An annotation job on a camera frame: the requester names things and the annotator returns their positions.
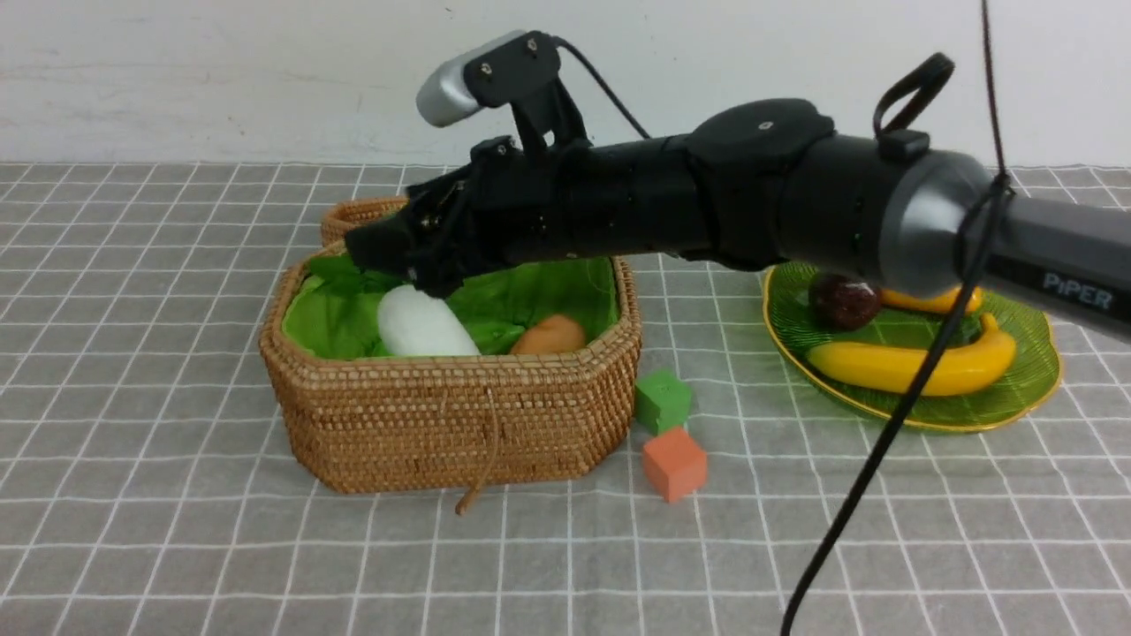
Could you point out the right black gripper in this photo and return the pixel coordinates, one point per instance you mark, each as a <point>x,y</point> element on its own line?
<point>505,209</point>

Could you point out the brown toy potato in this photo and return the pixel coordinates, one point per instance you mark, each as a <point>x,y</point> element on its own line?
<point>558,333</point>

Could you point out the white toy radish with leaves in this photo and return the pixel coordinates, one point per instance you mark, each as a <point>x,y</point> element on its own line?
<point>345,313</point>

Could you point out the dark purple toy mangosteen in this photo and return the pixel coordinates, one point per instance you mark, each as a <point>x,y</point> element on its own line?
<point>842,303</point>

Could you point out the orange toy mango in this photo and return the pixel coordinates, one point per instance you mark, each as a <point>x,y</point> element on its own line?
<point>940,305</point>

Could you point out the yellow toy banana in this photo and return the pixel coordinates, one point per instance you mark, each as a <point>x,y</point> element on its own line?
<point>961,371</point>

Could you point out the right grey black robot arm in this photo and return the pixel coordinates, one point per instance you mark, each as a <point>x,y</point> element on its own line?
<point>754,186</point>

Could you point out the woven wicker basket lid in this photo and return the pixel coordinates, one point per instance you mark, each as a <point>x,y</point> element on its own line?
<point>351,214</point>

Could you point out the green foam cube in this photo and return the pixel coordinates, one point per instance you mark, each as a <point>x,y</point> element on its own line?
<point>662,401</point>

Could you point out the woven wicker basket green lining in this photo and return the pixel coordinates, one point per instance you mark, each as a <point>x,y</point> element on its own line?
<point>384,425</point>

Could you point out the orange foam cube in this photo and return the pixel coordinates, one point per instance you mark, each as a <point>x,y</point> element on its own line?
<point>675,465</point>

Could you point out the green glass plate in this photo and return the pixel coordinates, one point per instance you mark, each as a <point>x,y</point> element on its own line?
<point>1034,376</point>

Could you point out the grey checkered tablecloth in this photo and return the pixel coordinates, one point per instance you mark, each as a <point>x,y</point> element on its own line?
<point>148,488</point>

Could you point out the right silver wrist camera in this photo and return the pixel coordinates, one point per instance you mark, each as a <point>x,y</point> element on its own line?
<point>520,70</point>

